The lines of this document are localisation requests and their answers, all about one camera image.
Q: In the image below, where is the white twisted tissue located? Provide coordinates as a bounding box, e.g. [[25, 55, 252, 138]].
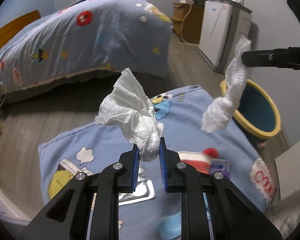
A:
[[201, 35, 251, 133]]

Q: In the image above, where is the purple squeeze tube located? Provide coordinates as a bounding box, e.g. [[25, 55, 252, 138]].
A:
[[209, 159, 230, 179]]

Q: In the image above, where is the red white snack wrapper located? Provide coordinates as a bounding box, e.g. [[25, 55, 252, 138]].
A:
[[178, 148, 219, 174]]

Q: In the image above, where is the silver foil blister pack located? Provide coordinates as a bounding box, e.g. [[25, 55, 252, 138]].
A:
[[119, 168, 156, 206]]

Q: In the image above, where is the white furniture corner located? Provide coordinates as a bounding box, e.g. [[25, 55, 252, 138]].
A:
[[275, 141, 300, 199]]

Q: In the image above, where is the wooden bed headboard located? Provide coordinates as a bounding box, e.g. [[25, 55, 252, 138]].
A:
[[0, 10, 41, 49]]

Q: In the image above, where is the yellow teal trash bin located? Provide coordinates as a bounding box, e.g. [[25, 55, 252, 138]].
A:
[[232, 79, 281, 145]]

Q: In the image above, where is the wooden nightstand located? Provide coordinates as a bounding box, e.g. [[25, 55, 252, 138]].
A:
[[171, 2, 204, 45]]

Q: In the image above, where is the light blue face mask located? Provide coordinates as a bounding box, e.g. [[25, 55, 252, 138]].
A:
[[158, 212, 181, 240]]

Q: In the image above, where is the white grey air purifier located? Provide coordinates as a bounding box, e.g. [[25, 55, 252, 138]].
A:
[[199, 0, 252, 74]]

